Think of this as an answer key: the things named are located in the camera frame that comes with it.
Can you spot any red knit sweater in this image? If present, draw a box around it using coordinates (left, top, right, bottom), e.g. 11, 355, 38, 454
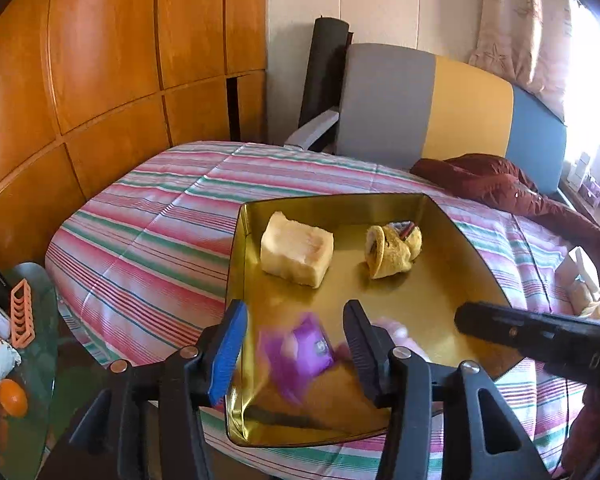
562, 375, 600, 480

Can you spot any black rolled mat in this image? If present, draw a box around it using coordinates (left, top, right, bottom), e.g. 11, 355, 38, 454
300, 17, 353, 131

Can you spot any pink soft object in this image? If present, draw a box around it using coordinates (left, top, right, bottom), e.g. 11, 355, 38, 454
375, 316, 431, 361

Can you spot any orange plastic rack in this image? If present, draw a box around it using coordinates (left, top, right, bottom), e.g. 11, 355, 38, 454
9, 278, 36, 348

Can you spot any purple packet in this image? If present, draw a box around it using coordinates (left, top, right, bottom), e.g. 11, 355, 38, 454
260, 312, 337, 406

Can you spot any gold tin tray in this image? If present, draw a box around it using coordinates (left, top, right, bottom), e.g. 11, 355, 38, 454
224, 192, 513, 448

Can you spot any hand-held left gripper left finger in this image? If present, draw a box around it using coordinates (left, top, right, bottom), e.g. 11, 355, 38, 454
40, 300, 251, 480

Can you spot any glass side table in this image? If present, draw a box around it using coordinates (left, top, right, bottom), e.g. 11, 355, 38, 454
0, 260, 61, 480

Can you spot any pale yellow sponge block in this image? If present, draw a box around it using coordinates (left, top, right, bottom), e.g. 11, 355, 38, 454
260, 211, 335, 289

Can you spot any orange fruit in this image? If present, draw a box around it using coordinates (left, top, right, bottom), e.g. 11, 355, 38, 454
0, 379, 29, 418

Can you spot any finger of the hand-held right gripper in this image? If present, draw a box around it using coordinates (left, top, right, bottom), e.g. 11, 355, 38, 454
454, 301, 600, 401

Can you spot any yellow crumpled pastry toy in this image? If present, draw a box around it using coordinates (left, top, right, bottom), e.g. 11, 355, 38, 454
362, 220, 423, 280

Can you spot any wooden wardrobe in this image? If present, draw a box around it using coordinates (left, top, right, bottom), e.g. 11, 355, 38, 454
0, 0, 268, 281

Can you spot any white carton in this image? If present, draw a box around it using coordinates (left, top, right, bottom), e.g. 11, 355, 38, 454
569, 152, 594, 189

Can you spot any grey yellow blue headboard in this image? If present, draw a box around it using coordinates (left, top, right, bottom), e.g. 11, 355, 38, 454
337, 42, 568, 196

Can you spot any pale patterned curtain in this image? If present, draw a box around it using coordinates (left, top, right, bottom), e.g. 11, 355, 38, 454
469, 0, 576, 116

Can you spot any white crumpled packet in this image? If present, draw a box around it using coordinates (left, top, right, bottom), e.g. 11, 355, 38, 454
0, 337, 22, 393

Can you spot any grey chair armrest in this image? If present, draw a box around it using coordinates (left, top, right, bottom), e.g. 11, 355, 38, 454
284, 109, 341, 151

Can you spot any striped bed sheet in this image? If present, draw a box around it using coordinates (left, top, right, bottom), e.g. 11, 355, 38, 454
45, 141, 600, 480

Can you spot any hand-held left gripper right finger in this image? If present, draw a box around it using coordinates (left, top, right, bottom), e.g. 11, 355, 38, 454
342, 300, 551, 480

